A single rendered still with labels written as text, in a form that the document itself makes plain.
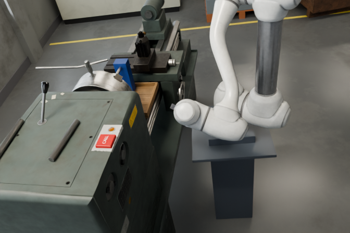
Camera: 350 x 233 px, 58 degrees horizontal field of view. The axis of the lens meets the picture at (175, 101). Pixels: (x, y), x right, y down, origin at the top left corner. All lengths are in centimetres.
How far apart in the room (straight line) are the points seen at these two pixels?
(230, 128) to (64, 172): 61
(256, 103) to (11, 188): 107
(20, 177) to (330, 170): 218
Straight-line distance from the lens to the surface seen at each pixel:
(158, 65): 206
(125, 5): 535
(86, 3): 549
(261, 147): 176
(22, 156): 129
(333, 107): 326
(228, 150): 174
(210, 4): 472
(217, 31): 129
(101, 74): 160
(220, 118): 119
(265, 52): 142
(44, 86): 134
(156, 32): 261
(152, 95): 192
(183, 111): 116
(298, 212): 245
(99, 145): 116
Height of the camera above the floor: 205
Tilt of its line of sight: 38 degrees down
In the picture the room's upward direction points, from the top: 10 degrees counter-clockwise
